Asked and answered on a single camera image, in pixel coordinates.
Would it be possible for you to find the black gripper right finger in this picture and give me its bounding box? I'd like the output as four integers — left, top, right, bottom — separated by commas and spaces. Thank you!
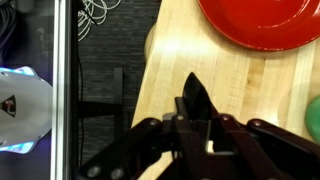
212, 113, 288, 180

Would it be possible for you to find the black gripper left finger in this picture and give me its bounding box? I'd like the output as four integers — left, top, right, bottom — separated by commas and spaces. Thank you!
159, 96, 205, 180

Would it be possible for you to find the green bowl with blue tape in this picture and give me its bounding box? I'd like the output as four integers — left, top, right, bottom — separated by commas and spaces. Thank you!
304, 95, 320, 143

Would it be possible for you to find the red plate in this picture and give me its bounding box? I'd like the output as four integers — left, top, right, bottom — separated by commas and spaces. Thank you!
197, 0, 320, 52

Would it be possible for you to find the aluminium frame rail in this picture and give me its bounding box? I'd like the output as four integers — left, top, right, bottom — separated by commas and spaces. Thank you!
49, 0, 73, 180

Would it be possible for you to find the white cable bundle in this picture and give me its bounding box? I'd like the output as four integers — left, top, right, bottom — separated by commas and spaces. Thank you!
77, 0, 123, 43

